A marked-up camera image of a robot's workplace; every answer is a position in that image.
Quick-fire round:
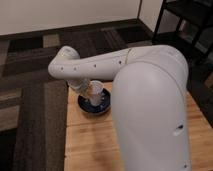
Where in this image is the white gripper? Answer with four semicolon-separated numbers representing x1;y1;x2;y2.
67;78;93;99

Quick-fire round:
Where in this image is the white ceramic cup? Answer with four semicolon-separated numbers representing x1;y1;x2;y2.
89;80;103;106

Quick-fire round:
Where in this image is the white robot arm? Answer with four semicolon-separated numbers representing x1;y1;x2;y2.
48;45;192;171

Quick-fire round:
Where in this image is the dark blue ceramic bowl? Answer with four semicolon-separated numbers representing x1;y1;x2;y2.
77;89;111;115

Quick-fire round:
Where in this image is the black metal shelf rack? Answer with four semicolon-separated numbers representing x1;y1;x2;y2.
152;0;213;65

